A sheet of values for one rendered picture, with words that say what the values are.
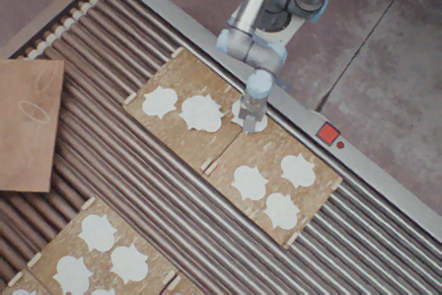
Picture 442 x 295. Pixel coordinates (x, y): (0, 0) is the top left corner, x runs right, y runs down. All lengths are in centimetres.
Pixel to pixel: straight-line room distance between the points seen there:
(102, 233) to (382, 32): 228
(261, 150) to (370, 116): 133
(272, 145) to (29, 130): 90
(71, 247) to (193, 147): 57
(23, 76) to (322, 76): 183
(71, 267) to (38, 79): 70
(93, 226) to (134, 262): 20
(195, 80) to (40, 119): 61
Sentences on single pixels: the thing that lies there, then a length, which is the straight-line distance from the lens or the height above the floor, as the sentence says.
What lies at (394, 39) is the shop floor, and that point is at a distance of 335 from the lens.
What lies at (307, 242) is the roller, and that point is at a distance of 184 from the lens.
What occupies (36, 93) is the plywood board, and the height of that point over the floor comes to 104.
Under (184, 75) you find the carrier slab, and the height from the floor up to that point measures 94.
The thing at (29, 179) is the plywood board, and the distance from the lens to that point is 179.
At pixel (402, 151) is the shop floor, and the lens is 307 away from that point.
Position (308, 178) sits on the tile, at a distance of 185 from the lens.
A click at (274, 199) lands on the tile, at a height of 94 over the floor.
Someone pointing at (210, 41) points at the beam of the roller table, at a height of 91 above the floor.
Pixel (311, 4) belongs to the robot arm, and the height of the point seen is 115.
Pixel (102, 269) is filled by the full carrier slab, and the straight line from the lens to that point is 180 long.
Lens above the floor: 270
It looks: 72 degrees down
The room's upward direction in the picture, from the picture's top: 10 degrees clockwise
